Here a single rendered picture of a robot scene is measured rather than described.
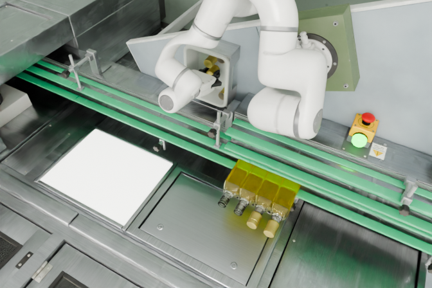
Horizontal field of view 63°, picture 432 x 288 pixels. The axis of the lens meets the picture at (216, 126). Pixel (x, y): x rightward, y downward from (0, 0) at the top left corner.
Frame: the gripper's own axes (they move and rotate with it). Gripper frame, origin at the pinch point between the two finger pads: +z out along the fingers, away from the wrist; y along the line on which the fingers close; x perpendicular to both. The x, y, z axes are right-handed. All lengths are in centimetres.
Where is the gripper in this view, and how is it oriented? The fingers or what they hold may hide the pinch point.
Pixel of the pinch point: (211, 73)
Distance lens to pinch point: 128.6
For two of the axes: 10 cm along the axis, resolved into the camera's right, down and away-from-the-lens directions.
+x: 1.5, -8.3, -5.3
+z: 4.4, -4.2, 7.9
